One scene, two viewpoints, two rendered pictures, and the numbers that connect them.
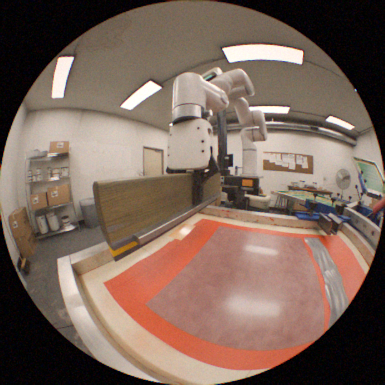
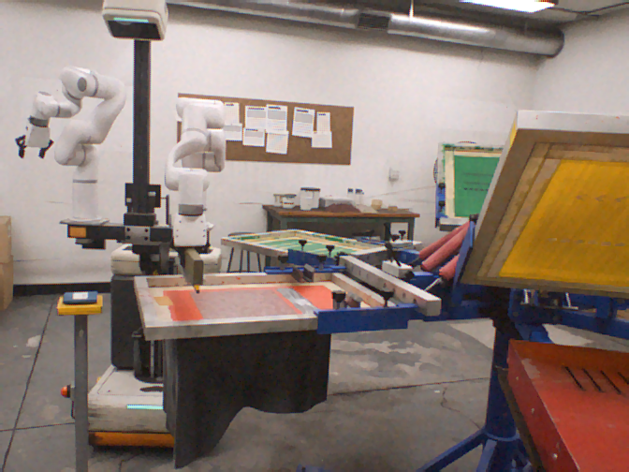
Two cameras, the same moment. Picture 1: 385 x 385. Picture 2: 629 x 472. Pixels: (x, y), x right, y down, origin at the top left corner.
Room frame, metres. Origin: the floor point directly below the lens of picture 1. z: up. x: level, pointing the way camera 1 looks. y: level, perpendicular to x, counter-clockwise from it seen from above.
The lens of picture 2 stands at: (-1.14, 1.14, 1.48)
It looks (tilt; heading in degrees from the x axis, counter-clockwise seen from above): 9 degrees down; 308
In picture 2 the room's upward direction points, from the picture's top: 3 degrees clockwise
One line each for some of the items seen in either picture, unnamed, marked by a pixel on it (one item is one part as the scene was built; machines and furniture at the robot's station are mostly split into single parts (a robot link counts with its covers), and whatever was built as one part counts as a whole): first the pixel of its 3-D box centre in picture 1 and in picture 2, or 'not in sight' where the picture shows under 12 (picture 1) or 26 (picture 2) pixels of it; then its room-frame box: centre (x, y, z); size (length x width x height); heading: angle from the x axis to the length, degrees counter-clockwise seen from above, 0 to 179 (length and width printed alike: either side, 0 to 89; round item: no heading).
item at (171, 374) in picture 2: not in sight; (170, 372); (0.26, 0.05, 0.74); 0.45 x 0.03 x 0.43; 149
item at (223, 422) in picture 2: not in sight; (258, 390); (-0.04, -0.04, 0.74); 0.46 x 0.04 x 0.42; 59
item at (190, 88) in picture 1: (202, 99); (194, 185); (0.26, -0.03, 1.34); 0.15 x 0.10 x 0.11; 139
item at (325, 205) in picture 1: (328, 193); (337, 235); (0.47, -1.12, 1.05); 1.08 x 0.61 x 0.23; 179
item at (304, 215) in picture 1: (322, 223); (301, 275); (0.23, -0.55, 0.98); 0.30 x 0.05 x 0.07; 59
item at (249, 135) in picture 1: (250, 139); (197, 168); (0.66, -0.37, 1.37); 0.13 x 0.10 x 0.16; 49
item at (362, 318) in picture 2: not in sight; (361, 317); (-0.25, -0.26, 0.98); 0.30 x 0.05 x 0.07; 59
